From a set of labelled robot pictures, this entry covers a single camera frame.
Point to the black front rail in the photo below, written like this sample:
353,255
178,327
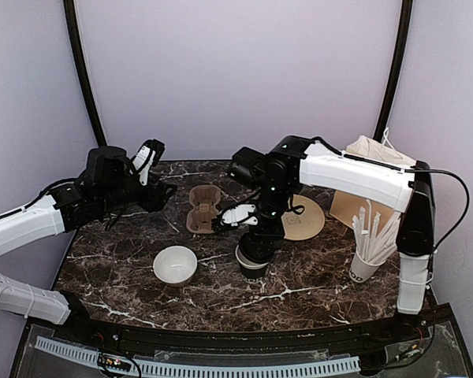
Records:
431,329

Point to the white ceramic bowl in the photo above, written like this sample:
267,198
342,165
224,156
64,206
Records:
175,265

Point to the white paper cup holder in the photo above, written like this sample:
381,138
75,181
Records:
360,270

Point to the small green circuit board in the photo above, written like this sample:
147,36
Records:
108,362

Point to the left black frame post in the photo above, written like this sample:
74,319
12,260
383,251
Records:
82,71

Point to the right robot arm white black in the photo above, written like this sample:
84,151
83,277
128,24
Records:
296,162

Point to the white wrapped straw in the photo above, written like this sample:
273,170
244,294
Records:
388,248
362,238
385,235
373,236
366,224

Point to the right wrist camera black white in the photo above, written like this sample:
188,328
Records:
234,216

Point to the beige round plate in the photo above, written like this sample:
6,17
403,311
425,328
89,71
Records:
308,224

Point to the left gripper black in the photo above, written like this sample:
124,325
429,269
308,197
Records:
155,198

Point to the black paper coffee cup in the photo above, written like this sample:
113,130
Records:
251,272

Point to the brown cardboard cup carrier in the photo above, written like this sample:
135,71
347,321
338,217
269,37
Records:
204,200

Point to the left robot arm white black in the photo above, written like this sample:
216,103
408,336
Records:
110,183

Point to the brown paper bag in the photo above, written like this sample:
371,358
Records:
345,206

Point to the right black frame post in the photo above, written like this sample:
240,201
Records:
395,69

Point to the black plastic cup lid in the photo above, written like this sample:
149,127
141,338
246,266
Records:
253,259

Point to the black frame post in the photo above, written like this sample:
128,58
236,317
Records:
395,69
82,71

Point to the white slotted cable duct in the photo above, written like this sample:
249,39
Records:
174,364

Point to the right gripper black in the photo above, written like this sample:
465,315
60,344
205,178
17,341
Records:
276,231

